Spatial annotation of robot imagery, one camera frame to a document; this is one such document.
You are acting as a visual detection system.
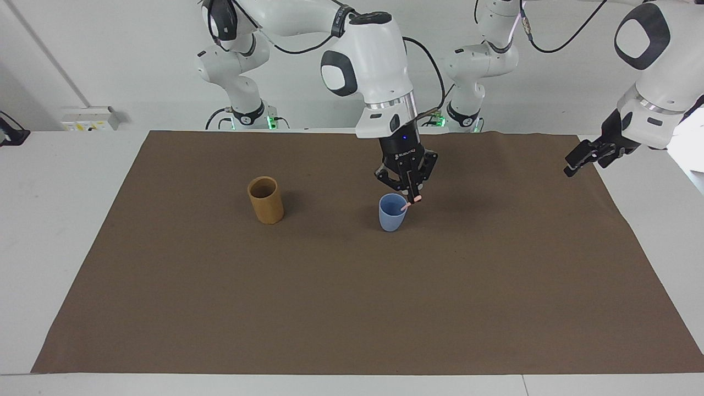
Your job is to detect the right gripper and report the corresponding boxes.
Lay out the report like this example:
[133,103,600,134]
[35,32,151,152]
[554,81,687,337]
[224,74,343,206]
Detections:
[375,128,439,203]

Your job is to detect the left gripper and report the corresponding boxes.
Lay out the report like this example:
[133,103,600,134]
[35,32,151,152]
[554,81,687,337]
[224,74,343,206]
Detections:
[563,108,642,178]

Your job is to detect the blue cup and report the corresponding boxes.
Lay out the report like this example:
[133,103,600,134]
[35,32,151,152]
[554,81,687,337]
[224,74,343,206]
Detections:
[378,192,409,233]

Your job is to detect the brown bamboo cup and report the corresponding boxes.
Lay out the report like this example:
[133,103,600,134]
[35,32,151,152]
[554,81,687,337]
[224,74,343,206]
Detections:
[247,175,285,226]

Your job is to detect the black stand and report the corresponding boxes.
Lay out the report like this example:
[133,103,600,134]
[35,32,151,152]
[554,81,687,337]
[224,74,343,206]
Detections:
[0,110,31,147]

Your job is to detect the white wall socket box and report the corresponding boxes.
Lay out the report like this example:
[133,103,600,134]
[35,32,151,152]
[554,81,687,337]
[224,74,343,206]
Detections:
[59,106,120,132]

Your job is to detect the white wall conduit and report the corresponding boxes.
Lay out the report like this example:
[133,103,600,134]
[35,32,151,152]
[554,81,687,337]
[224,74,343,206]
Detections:
[4,0,92,109]

